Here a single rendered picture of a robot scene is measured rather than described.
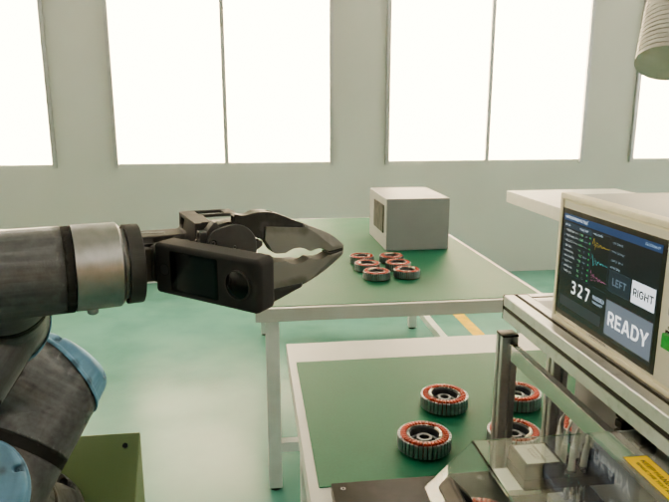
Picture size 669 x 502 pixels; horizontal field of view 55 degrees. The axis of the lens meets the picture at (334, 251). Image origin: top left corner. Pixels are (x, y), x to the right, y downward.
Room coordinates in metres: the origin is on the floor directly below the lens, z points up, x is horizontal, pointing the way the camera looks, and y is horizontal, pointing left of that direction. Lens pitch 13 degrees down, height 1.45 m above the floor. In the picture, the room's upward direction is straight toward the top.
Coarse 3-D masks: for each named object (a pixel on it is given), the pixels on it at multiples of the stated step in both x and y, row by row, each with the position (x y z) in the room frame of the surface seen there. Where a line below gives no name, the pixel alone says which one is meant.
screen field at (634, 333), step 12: (612, 312) 0.82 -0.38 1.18; (624, 312) 0.80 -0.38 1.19; (612, 324) 0.82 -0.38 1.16; (624, 324) 0.79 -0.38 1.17; (636, 324) 0.77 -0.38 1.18; (648, 324) 0.75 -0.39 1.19; (612, 336) 0.82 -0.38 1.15; (624, 336) 0.79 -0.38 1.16; (636, 336) 0.77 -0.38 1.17; (648, 336) 0.74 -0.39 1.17; (636, 348) 0.76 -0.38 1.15; (648, 348) 0.74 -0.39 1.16; (648, 360) 0.74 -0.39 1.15
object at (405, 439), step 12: (408, 432) 1.22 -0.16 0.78; (420, 432) 1.25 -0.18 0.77; (432, 432) 1.24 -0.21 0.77; (444, 432) 1.21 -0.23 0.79; (408, 444) 1.18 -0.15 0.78; (420, 444) 1.17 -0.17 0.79; (432, 444) 1.17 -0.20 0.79; (444, 444) 1.18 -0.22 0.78; (420, 456) 1.16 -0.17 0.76; (432, 456) 1.17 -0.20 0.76
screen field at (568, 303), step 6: (564, 300) 0.95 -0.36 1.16; (570, 300) 0.94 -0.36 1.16; (570, 306) 0.93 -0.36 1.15; (576, 306) 0.92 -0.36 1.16; (576, 312) 0.92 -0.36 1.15; (582, 312) 0.90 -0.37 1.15; (588, 312) 0.88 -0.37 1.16; (588, 318) 0.88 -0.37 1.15; (594, 318) 0.87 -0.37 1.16; (594, 324) 0.86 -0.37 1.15
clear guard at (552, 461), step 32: (480, 448) 0.67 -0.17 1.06; (512, 448) 0.67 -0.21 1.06; (544, 448) 0.67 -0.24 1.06; (576, 448) 0.67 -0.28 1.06; (608, 448) 0.67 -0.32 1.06; (640, 448) 0.67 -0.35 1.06; (480, 480) 0.62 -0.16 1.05; (512, 480) 0.60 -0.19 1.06; (544, 480) 0.60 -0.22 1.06; (576, 480) 0.60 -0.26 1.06; (608, 480) 0.60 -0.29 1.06; (640, 480) 0.60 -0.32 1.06
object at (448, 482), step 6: (444, 480) 0.61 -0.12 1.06; (450, 480) 0.61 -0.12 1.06; (438, 486) 0.61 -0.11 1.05; (444, 486) 0.60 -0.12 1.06; (450, 486) 0.60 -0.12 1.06; (456, 486) 0.60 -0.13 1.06; (444, 492) 0.60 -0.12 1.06; (450, 492) 0.59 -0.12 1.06; (456, 492) 0.59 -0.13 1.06; (462, 492) 0.60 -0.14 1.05; (444, 498) 0.59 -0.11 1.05; (450, 498) 0.58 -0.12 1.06; (456, 498) 0.58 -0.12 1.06; (462, 498) 0.58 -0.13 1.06; (468, 498) 0.60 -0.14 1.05
